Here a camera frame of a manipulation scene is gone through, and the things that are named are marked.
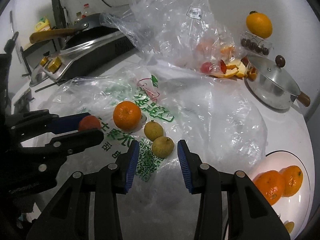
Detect mandarin orange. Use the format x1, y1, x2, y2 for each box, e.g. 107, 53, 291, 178
253, 170, 285, 206
113, 101, 142, 131
279, 165, 303, 197

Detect yellow-green small fruit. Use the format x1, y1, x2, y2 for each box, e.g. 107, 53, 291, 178
144, 120, 164, 141
284, 221, 295, 234
151, 136, 174, 158

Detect clear container of dark fruits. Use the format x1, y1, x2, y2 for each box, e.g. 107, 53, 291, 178
240, 31, 273, 57

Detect white plate black rim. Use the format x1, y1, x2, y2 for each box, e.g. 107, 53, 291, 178
249, 151, 311, 239

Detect glass pot lid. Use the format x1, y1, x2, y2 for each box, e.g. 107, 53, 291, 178
29, 64, 49, 87

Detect black metal rack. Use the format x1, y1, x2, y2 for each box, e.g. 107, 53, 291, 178
20, 38, 62, 77

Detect steel gas stove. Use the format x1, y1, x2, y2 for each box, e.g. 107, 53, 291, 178
40, 26, 134, 81

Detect printed flat plastic bag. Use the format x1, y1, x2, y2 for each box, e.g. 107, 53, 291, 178
41, 65, 267, 239

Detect yellow oil bottle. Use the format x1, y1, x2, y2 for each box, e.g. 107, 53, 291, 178
35, 17, 52, 32

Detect black umbrella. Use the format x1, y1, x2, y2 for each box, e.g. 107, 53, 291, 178
51, 0, 67, 29

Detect dark oil bottle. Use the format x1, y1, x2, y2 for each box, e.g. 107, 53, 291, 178
74, 12, 83, 25

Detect steel saucepan with lid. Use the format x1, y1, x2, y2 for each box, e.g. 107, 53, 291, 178
245, 55, 311, 111

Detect red sauce bottle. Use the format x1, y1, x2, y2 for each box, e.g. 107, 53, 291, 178
82, 3, 91, 18

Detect orange peel scraps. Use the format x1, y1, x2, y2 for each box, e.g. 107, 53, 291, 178
213, 57, 258, 81

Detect red tomato in bag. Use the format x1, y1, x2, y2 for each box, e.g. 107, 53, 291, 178
200, 62, 213, 75

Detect crumpled clear plastic bag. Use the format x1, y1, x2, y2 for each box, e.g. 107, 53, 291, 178
100, 0, 245, 75

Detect large orange on container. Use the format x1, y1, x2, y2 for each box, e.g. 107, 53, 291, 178
246, 11, 273, 39

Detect black wok wooden handle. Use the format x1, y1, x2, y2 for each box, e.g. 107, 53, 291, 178
29, 13, 118, 44

